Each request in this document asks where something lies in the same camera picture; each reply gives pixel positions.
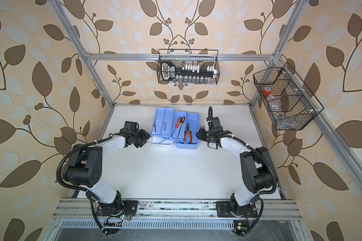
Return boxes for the orange handled pliers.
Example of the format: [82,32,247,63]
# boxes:
[184,124,193,144]

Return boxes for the red handled screwdriver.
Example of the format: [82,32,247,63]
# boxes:
[171,117,183,137]

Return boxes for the white and blue tool box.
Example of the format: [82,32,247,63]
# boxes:
[149,108,200,149]

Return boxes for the black yellow handled screwdriver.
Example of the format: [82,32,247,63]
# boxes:
[178,116,185,138]

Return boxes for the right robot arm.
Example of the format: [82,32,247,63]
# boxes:
[196,115,279,217]

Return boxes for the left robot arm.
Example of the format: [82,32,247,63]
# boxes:
[56,121,151,215]

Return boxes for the black socket set holder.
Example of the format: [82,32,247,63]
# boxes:
[157,60,219,83]

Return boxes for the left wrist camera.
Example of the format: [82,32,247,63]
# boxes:
[124,121,139,132]

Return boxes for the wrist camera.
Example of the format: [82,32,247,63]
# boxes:
[124,121,139,132]
[207,106,213,121]

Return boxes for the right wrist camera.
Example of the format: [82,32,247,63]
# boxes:
[207,106,213,121]

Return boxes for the back wire basket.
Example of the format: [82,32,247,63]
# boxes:
[156,48,220,85]

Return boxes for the wire basket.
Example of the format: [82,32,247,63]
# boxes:
[156,48,220,85]
[253,62,324,131]

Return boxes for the right wire basket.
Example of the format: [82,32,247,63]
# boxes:
[253,62,324,131]

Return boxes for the aluminium frame bar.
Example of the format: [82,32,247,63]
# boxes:
[85,53,275,62]

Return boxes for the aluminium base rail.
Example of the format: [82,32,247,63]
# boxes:
[52,198,302,220]

